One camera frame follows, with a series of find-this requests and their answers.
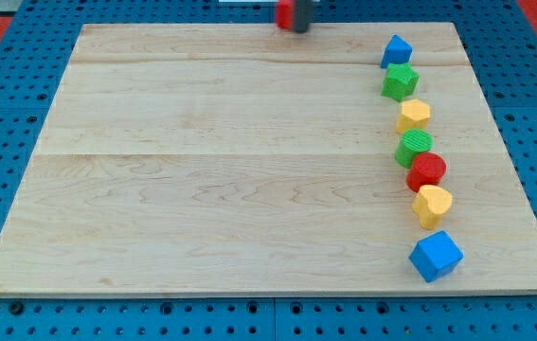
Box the yellow hexagon block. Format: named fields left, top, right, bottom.
left=395, top=99, right=431, bottom=135

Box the red block at top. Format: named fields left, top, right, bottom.
left=275, top=0, right=294, bottom=29

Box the wooden board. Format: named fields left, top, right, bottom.
left=0, top=22, right=537, bottom=298

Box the green cylinder block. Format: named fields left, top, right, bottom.
left=395, top=128, right=433, bottom=169

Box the green star block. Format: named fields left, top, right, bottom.
left=381, top=63, right=420, bottom=102

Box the red cylinder block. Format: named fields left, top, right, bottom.
left=406, top=152, right=447, bottom=192

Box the yellow heart block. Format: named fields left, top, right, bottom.
left=412, top=185, right=453, bottom=230

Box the blue triangle block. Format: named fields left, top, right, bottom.
left=380, top=34, right=413, bottom=69

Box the blue cube block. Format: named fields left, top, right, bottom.
left=409, top=231, right=464, bottom=282

